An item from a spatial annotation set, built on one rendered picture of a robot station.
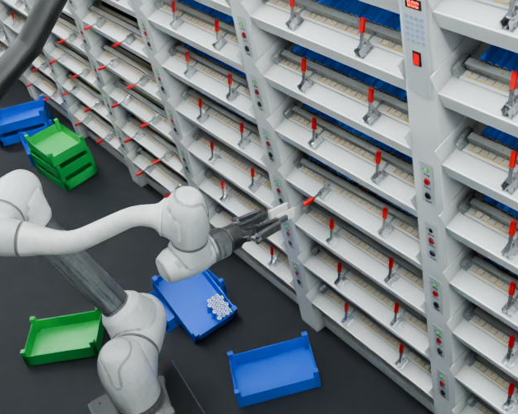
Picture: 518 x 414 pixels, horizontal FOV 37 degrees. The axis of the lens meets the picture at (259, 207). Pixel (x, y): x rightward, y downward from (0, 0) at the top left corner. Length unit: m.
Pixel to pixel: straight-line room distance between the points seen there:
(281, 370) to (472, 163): 1.35
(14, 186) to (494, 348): 1.41
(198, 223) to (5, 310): 1.73
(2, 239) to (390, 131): 1.08
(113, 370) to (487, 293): 1.12
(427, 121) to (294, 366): 1.36
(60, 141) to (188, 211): 2.34
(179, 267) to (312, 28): 0.72
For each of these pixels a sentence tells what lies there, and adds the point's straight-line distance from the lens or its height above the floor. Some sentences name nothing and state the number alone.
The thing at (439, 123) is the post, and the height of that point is 1.22.
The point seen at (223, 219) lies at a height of 0.18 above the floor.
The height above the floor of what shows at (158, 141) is 0.38.
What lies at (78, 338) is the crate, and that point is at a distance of 3.29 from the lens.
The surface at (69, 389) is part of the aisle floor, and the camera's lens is 3.13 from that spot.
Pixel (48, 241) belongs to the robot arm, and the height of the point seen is 0.94.
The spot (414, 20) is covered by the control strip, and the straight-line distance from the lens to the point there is 1.68.
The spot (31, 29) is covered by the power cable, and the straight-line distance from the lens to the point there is 0.76.
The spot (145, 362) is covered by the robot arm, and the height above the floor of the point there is 0.44.
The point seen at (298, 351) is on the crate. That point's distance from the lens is 2.94.
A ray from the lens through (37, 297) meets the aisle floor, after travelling 3.58.
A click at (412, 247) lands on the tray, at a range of 2.17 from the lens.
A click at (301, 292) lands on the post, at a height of 0.17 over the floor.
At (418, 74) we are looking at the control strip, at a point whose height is 1.33.
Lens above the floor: 2.19
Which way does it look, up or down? 37 degrees down
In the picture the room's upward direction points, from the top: 14 degrees counter-clockwise
